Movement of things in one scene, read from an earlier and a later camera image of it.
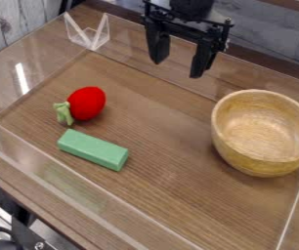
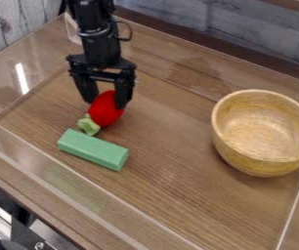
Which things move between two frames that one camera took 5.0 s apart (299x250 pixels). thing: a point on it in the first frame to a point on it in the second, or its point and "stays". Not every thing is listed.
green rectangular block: x=92 y=148 stays
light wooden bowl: x=263 y=132 stays
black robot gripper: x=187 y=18 to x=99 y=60
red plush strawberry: x=86 y=104 to x=103 y=110
